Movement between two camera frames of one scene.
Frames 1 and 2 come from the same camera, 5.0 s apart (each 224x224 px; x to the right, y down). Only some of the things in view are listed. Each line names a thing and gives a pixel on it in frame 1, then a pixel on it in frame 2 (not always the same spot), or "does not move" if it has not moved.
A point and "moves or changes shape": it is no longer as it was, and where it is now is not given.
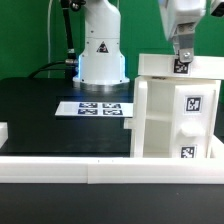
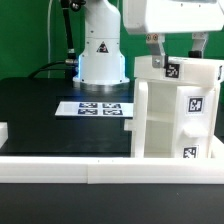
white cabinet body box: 175,118 does not move
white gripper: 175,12 to 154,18
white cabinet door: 139,122 does not move
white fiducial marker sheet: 95,109 does not move
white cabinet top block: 169,66 moves or changes shape
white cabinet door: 193,121 does not move
